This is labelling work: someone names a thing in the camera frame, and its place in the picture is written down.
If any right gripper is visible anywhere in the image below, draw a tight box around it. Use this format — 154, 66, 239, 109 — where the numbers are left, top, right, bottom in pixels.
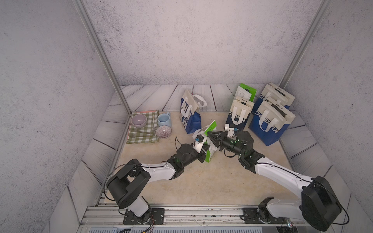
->
207, 131, 245, 159

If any green white bag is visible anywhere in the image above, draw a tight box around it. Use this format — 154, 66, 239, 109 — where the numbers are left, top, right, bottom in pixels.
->
235, 83, 257, 102
192, 120, 217, 163

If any navy beige bag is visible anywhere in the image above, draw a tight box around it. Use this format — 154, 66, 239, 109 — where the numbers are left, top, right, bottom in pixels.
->
226, 97, 254, 131

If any blue beige takeout bag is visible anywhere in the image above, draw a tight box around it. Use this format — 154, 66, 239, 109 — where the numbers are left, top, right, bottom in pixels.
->
252, 83, 295, 113

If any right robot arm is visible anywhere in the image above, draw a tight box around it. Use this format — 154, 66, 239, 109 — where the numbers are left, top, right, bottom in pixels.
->
207, 131, 344, 232

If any pink patterned bowl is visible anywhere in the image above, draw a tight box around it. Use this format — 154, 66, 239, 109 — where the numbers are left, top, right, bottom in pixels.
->
155, 125, 172, 139

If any blue mug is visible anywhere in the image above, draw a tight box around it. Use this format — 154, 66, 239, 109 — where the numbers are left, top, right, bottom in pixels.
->
157, 112, 172, 128

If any green checkered cloth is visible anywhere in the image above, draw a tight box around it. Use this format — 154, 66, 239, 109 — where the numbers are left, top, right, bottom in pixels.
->
126, 110, 159, 144

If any purple bowl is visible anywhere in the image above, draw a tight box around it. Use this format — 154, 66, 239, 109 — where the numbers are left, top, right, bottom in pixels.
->
131, 114, 148, 128

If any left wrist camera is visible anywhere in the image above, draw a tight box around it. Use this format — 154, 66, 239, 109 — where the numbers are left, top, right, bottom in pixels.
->
193, 134, 208, 153

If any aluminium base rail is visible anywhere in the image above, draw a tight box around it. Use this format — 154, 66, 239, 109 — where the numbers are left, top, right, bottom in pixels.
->
77, 204, 317, 233

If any right aluminium frame post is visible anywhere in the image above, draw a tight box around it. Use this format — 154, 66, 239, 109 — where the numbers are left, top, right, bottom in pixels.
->
279, 0, 332, 89

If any aluminium frame post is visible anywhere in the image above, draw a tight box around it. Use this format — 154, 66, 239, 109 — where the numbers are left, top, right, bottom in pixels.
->
72, 0, 132, 114
279, 0, 332, 89

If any left aluminium frame post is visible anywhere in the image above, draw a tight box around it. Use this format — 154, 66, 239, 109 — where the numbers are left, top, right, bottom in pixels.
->
72, 0, 132, 114

